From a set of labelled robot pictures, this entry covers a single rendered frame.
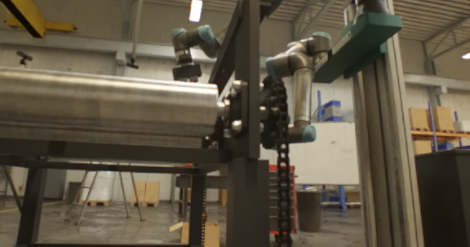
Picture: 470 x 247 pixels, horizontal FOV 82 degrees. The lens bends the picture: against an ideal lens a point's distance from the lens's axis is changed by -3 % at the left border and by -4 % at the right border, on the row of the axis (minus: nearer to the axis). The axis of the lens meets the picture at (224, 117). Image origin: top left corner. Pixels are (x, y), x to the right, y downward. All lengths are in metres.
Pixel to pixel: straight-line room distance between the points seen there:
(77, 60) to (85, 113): 12.19
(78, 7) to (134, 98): 13.40
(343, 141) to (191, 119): 5.36
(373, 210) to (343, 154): 4.27
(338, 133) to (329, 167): 0.69
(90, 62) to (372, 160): 11.84
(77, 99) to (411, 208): 1.25
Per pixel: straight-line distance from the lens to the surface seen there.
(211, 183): 6.30
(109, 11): 13.61
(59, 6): 14.21
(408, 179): 1.39
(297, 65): 1.41
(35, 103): 0.65
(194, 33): 1.33
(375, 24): 1.31
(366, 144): 1.61
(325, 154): 5.79
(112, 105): 0.61
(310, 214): 4.84
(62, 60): 12.98
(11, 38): 13.32
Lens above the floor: 0.69
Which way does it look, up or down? 14 degrees up
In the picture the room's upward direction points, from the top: 2 degrees clockwise
